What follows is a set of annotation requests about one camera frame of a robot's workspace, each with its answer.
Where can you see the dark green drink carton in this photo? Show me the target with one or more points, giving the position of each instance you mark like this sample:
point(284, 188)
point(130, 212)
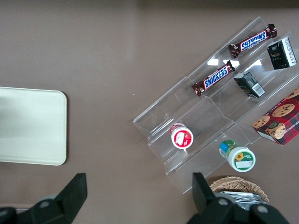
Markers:
point(281, 54)

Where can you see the cream plastic tray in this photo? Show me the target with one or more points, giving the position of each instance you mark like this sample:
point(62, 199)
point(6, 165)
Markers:
point(30, 127)

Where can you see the red chocolate chip cookie box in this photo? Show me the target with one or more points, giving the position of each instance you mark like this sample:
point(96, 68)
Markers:
point(280, 119)

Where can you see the small dark green barcode carton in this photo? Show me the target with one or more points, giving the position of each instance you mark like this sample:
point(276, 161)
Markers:
point(250, 84)

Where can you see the woven wicker basket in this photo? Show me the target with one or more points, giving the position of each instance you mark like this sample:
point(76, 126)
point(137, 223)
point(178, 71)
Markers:
point(236, 184)

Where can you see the red-lidded yogurt cup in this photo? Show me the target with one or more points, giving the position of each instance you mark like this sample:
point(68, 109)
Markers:
point(181, 138)

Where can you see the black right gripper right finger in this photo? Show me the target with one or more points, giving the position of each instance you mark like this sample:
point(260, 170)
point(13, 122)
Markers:
point(210, 205)

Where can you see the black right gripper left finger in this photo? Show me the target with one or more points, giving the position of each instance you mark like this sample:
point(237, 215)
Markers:
point(70, 198)

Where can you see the silver foil-wrapped sandwich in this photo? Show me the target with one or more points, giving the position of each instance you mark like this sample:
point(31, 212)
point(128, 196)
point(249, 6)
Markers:
point(243, 198)

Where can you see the Snickers bar with upright print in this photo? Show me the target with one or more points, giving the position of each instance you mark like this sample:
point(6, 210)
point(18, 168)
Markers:
point(216, 78)

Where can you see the green sunflower-lidded yogurt cup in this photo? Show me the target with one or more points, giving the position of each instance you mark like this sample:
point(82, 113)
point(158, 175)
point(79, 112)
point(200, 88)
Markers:
point(239, 156)

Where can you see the Snickers bar with upside-down print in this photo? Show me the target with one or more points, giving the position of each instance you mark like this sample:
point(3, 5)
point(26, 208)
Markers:
point(253, 40)

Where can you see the clear acrylic tiered display stand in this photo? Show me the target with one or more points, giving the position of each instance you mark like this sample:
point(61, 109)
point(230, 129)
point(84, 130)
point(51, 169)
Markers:
point(210, 112)

